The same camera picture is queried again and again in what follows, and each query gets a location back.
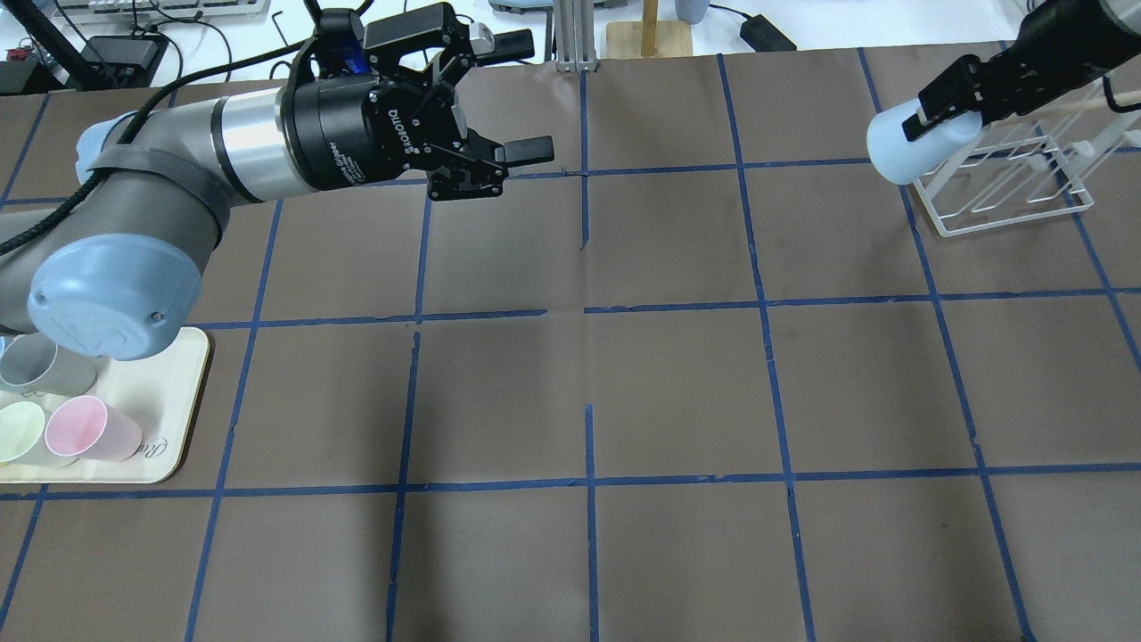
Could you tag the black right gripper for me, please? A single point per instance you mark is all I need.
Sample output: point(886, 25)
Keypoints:
point(1041, 55)

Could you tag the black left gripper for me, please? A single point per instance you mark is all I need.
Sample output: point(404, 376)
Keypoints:
point(352, 129)

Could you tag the pale blue plastic cup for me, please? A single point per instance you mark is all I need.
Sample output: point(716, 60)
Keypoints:
point(901, 161)

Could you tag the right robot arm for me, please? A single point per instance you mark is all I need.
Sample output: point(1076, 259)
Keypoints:
point(1128, 18)

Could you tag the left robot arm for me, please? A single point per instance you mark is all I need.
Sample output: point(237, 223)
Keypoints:
point(115, 270)

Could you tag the blue cup on desk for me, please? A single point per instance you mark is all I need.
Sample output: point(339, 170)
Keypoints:
point(692, 12)

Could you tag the pink plastic cup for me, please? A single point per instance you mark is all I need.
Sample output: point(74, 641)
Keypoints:
point(88, 428)

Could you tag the grey plastic cup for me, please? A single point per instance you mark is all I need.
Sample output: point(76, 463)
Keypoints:
point(34, 363)

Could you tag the white plastic cup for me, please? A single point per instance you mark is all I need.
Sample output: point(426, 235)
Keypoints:
point(23, 437)

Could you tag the wooden mug tree stand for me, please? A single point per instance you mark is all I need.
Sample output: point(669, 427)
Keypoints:
point(651, 37)

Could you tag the black power adapter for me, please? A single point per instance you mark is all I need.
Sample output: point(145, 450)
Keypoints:
point(765, 37)

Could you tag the black allen key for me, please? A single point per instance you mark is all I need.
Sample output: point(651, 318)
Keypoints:
point(275, 17)

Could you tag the cream plastic tray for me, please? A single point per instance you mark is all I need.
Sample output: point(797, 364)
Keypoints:
point(161, 394)

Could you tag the aluminium frame post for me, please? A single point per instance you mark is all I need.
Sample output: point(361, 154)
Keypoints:
point(574, 36)

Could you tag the white wire cup rack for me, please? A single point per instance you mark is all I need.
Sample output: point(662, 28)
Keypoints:
point(1029, 167)

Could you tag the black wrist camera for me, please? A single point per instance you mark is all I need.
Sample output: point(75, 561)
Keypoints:
point(337, 43)

